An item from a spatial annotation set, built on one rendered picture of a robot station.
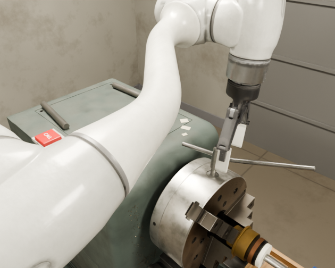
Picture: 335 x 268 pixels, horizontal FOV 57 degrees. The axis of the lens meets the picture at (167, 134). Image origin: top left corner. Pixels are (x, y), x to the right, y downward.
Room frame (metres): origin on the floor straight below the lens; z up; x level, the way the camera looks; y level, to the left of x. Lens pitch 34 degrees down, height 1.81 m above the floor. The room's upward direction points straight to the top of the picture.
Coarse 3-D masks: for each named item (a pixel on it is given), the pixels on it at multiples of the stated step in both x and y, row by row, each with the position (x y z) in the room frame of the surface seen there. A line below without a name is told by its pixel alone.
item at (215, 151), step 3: (213, 150) 0.65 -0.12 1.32; (216, 150) 0.64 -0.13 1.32; (213, 153) 0.65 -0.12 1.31; (216, 153) 0.64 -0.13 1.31; (213, 156) 0.64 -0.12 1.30; (216, 156) 0.64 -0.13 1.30; (213, 159) 0.64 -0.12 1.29; (213, 162) 0.64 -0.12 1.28; (210, 165) 0.65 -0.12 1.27; (213, 165) 0.64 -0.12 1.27; (213, 168) 0.64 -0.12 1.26; (213, 171) 0.64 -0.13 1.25; (210, 174) 0.65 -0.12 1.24; (213, 174) 0.64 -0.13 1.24
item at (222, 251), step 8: (208, 232) 0.60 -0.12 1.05; (208, 240) 0.58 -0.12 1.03; (216, 240) 0.57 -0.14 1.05; (224, 240) 0.57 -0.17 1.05; (208, 248) 0.57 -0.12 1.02; (216, 248) 0.56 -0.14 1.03; (224, 248) 0.54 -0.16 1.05; (208, 256) 0.56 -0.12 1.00; (216, 256) 0.54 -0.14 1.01; (224, 256) 0.54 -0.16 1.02; (232, 256) 0.53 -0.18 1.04; (200, 264) 0.56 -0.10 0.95; (208, 264) 0.54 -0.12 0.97; (216, 264) 0.55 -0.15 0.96
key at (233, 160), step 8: (184, 144) 0.69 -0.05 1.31; (208, 152) 0.66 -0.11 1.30; (232, 160) 0.63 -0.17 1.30; (240, 160) 0.62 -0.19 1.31; (248, 160) 0.61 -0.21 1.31; (256, 160) 0.61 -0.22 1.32; (288, 168) 0.57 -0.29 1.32; (296, 168) 0.56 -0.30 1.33; (304, 168) 0.55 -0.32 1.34; (312, 168) 0.55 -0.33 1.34
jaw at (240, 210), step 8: (240, 200) 0.66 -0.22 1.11; (248, 200) 0.66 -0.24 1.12; (232, 208) 0.64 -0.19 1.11; (240, 208) 0.64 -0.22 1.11; (248, 208) 0.63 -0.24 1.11; (224, 216) 0.62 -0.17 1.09; (232, 216) 0.61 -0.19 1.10; (240, 216) 0.61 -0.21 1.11; (248, 216) 0.61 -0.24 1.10; (232, 224) 0.61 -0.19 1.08; (240, 224) 0.58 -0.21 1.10; (248, 224) 0.58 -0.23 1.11
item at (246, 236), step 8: (240, 232) 0.54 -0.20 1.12; (248, 232) 0.54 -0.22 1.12; (256, 232) 0.55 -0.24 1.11; (240, 240) 0.52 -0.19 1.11; (248, 240) 0.52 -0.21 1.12; (256, 240) 0.52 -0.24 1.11; (264, 240) 0.52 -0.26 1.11; (232, 248) 0.51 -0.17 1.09; (240, 248) 0.51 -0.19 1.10; (248, 248) 0.51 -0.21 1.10; (256, 248) 0.50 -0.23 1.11; (240, 256) 0.50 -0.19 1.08; (248, 256) 0.49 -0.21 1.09; (256, 256) 0.48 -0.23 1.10
